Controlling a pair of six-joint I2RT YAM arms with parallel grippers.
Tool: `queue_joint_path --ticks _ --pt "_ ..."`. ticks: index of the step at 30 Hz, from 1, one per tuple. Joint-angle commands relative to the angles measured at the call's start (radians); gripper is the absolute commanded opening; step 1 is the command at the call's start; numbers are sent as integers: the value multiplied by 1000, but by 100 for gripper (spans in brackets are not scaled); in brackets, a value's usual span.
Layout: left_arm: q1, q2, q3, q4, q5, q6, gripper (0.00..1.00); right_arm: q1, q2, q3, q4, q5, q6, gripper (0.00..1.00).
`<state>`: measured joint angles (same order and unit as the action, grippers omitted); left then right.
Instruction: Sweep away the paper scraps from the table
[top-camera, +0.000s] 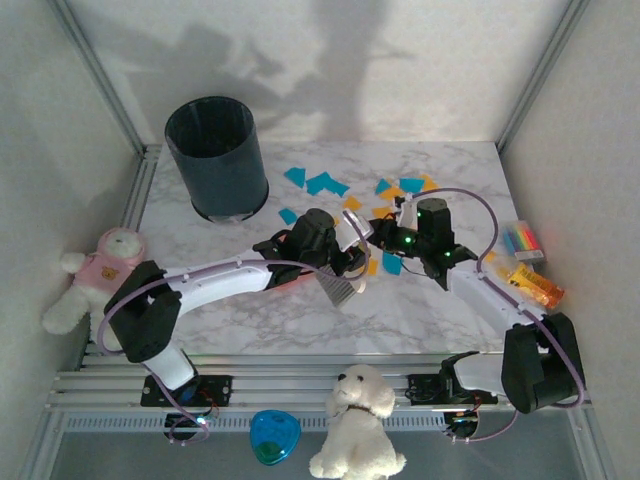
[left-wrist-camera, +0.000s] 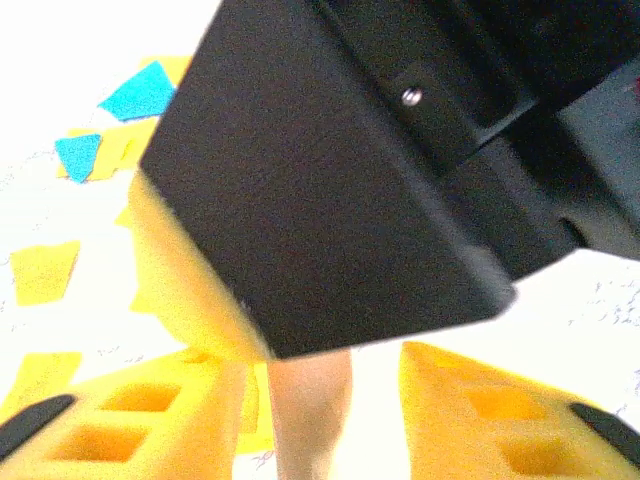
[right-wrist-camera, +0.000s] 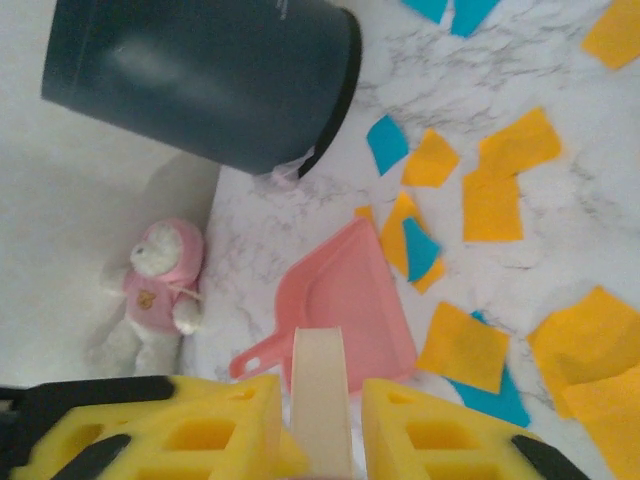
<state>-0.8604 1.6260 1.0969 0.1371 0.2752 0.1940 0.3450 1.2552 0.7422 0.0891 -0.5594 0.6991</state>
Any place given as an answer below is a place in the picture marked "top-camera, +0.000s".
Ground aluminium frame base rails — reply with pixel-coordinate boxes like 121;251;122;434
47;351;594;414

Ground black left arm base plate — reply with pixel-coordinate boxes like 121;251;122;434
140;374;235;408

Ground dark round waste bin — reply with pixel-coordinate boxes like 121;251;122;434
164;96;271;225

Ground orange snack packet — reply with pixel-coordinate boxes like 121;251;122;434
483;250;566;311

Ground cream hand brush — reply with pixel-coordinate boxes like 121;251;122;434
319;262;369;308

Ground pink plastic dustpan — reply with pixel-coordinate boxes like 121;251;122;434
272;227;326;295

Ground box of coloured markers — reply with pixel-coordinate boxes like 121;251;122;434
501;218;547;264

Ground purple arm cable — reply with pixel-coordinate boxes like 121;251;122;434
407;186;586;446
96;217;374;447

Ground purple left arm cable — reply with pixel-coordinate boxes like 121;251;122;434
96;217;374;447

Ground white teddy in pink hoodie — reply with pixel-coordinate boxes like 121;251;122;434
40;227;151;350

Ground blue heart-shaped plastic box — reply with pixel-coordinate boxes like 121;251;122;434
248;409;302;468

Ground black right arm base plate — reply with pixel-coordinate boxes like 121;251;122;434
405;372;501;407

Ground aluminium frame post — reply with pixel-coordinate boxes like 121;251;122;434
48;0;149;157
19;409;69;480
569;407;619;480
494;0;592;152

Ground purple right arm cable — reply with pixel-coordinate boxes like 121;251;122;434
407;186;586;446

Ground white slotted cable duct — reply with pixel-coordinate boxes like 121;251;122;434
62;412;449;434

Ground white plush dog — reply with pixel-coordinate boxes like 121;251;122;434
308;363;407;480

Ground aluminium frame side rail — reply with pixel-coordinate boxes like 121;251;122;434
74;143;162;371

